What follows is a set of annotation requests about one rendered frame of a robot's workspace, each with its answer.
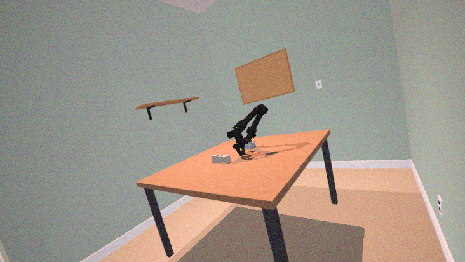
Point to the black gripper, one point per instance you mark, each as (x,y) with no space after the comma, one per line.
(238,145)

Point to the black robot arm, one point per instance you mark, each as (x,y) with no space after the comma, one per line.
(258,111)

